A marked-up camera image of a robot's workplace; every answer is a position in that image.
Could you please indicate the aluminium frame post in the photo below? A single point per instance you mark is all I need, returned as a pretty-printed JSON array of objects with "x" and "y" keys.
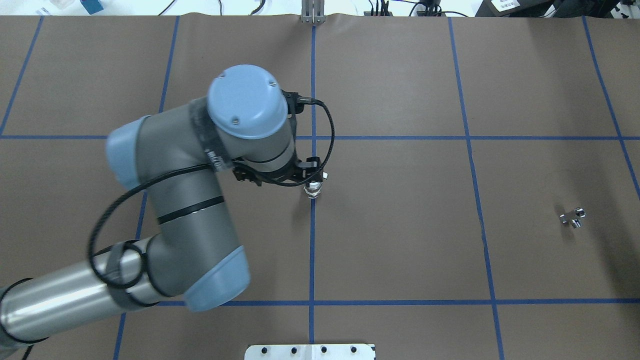
[{"x": 313, "y": 12}]

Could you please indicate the blue cube block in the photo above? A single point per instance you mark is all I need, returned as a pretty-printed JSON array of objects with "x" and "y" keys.
[{"x": 92, "y": 6}]

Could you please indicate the chrome metal valve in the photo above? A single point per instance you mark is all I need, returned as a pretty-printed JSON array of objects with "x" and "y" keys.
[{"x": 573, "y": 218}]

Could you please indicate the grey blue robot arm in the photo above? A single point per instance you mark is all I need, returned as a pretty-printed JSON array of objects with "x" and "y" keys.
[{"x": 245, "y": 123}]

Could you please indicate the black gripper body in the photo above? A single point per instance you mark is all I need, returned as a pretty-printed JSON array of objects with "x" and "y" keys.
[{"x": 300, "y": 171}]

